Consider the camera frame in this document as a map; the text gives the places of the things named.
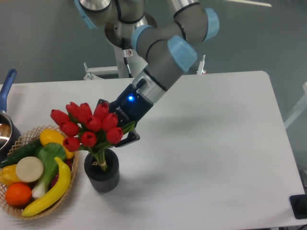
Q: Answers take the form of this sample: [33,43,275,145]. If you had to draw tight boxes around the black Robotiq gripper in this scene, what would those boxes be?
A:
[96,84,154,148]

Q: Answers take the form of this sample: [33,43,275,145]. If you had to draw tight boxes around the red tulip bouquet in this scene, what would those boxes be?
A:
[50,102,135,172]

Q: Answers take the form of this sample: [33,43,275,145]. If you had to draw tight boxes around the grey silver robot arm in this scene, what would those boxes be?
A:
[75,0,220,127]

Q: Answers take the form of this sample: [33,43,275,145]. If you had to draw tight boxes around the dark grey ribbed vase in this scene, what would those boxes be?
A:
[84,149,120,193]

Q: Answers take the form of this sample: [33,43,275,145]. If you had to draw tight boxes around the yellow lemon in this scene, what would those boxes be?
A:
[39,129,75,160]

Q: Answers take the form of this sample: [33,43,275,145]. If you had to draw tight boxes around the green bok choy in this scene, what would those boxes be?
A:
[32,142,66,199]

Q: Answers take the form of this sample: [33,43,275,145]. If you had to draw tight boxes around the yellow banana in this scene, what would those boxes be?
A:
[21,157,71,217]

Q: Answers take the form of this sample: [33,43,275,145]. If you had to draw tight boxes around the red fruit in basket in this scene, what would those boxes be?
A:
[49,173,59,189]

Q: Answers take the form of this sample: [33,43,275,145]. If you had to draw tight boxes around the woven wicker basket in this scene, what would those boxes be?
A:
[0,125,79,220]

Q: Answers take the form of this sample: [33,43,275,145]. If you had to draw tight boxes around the green cucumber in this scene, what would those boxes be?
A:
[0,139,42,168]

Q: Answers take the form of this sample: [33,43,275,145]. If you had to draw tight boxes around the silver clamp screw right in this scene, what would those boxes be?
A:
[196,54,206,75]

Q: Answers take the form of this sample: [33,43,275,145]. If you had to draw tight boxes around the round beige bun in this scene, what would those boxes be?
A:
[15,157,44,183]

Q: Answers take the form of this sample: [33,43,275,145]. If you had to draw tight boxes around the yellow bell pepper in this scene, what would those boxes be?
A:
[0,164,22,186]

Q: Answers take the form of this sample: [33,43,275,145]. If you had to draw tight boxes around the orange fruit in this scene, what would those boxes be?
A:
[5,183,32,206]

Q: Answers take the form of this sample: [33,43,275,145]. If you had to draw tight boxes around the black device at table edge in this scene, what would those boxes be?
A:
[289,194,307,219]

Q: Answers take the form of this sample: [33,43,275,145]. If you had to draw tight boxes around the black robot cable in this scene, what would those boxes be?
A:
[121,37,133,79]

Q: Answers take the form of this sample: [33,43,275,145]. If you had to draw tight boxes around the blue handled saucepan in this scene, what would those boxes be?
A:
[0,69,21,161]

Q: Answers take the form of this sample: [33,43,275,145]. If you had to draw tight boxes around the white frame at right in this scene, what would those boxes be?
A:
[284,82,307,129]

